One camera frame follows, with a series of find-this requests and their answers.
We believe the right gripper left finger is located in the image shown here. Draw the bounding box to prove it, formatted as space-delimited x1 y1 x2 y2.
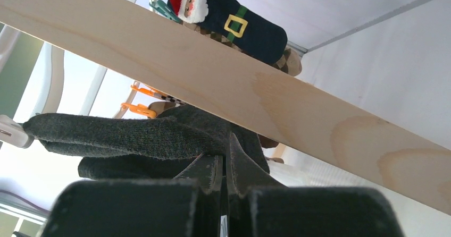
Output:
39 155 223 236

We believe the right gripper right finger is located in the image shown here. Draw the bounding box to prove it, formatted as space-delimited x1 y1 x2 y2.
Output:
225 133 403 236

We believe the black sock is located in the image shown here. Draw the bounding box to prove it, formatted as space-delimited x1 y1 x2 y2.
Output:
22 105 270 180

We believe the white oval clip hanger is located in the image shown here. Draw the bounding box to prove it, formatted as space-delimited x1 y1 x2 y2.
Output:
0 0 170 123

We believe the white plastic laundry basket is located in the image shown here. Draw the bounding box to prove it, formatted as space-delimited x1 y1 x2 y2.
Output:
266 156 343 187

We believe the argyle brown sock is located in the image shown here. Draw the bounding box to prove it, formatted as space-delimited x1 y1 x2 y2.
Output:
182 22 302 77

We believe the santa pattern dark sock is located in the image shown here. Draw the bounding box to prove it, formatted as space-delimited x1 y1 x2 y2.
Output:
168 0 288 64

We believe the wooden drying rack frame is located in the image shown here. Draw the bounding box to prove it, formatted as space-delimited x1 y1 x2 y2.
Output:
1 0 450 214

